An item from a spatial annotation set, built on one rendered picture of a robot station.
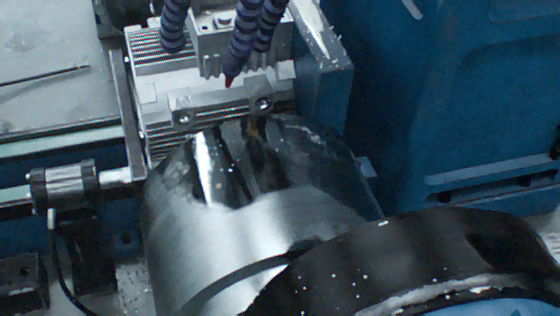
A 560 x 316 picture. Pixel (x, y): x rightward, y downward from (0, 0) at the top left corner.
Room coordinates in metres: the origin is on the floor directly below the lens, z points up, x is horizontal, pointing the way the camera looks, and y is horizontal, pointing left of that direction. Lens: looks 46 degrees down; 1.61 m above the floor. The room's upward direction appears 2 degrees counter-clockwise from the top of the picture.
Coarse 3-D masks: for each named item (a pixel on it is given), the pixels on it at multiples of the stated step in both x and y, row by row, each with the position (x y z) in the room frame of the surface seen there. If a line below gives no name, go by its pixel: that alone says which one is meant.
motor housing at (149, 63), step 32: (128, 32) 0.68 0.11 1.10; (160, 64) 0.62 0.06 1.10; (192, 64) 0.63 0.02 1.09; (160, 96) 0.60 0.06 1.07; (192, 96) 0.60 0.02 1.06; (224, 96) 0.59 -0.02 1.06; (288, 96) 0.60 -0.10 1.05; (160, 128) 0.56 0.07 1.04; (192, 128) 0.57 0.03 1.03; (160, 160) 0.57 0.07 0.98
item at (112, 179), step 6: (102, 174) 0.51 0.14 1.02; (108, 174) 0.51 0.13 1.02; (114, 174) 0.51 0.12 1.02; (120, 174) 0.51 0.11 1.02; (102, 180) 0.50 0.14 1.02; (108, 180) 0.50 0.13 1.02; (114, 180) 0.50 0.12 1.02; (120, 180) 0.50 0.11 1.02; (102, 186) 0.49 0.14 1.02; (108, 186) 0.50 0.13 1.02; (114, 186) 0.50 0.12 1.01; (120, 186) 0.50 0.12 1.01
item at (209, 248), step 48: (192, 144) 0.43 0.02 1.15; (240, 144) 0.42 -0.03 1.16; (288, 144) 0.42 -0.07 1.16; (336, 144) 0.44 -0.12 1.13; (144, 192) 0.42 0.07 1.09; (192, 192) 0.38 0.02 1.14; (240, 192) 0.36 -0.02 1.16; (288, 192) 0.36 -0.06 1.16; (336, 192) 0.36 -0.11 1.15; (144, 240) 0.39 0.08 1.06; (192, 240) 0.33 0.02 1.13; (240, 240) 0.31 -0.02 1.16; (288, 240) 0.31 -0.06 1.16; (192, 288) 0.29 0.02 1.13; (240, 288) 0.28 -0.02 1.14
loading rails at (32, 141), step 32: (32, 128) 0.69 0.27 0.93; (64, 128) 0.69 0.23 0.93; (96, 128) 0.69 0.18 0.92; (0, 160) 0.64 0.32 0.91; (32, 160) 0.65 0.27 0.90; (64, 160) 0.65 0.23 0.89; (0, 192) 0.57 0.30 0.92; (128, 192) 0.57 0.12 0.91; (0, 224) 0.54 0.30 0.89; (32, 224) 0.54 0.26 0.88; (128, 224) 0.57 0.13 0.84; (0, 256) 0.53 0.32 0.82; (128, 256) 0.54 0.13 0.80
